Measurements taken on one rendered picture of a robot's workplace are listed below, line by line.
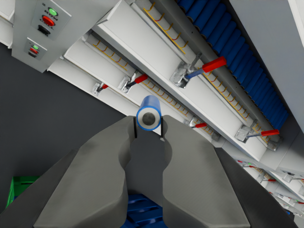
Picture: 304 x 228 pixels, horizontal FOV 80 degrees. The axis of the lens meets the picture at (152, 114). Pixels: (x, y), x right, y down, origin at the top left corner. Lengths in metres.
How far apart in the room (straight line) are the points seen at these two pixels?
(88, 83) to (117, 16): 0.41
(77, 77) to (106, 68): 0.20
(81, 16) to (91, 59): 0.20
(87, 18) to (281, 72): 0.25
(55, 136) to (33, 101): 0.14
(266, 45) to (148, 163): 0.82
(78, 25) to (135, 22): 0.08
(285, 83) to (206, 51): 0.14
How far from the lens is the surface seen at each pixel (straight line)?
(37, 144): 0.75
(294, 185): 1.09
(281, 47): 0.22
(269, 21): 0.20
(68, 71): 0.66
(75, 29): 0.33
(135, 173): 0.93
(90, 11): 0.27
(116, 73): 0.49
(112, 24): 0.29
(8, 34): 0.66
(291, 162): 0.68
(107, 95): 0.69
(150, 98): 0.16
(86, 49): 0.47
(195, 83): 0.37
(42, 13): 0.35
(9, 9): 0.47
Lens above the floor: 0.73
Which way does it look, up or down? 52 degrees down
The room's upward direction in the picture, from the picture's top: 94 degrees clockwise
